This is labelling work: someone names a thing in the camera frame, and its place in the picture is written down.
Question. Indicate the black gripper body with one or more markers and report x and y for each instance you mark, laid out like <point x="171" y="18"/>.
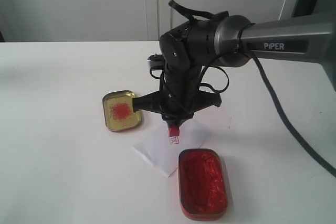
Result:
<point x="178" y="95"/>

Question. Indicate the gold tin lid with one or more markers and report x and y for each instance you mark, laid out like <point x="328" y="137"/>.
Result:
<point x="118" y="111"/>

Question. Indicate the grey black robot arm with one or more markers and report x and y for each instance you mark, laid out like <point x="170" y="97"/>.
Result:
<point x="188" y="49"/>

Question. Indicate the white cabinet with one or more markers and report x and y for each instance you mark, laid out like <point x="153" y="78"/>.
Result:
<point x="117" y="20"/>

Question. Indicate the white paper sheet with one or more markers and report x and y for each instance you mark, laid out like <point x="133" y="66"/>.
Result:
<point x="162" y="151"/>

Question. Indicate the red ink tin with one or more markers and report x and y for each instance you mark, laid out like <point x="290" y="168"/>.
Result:
<point x="202" y="190"/>

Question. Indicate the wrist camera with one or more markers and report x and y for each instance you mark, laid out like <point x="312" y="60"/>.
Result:
<point x="156" y="62"/>

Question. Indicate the red stamp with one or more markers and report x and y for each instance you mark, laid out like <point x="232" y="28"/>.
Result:
<point x="174" y="131"/>

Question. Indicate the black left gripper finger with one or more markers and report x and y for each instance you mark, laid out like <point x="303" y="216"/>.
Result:
<point x="183" y="119"/>

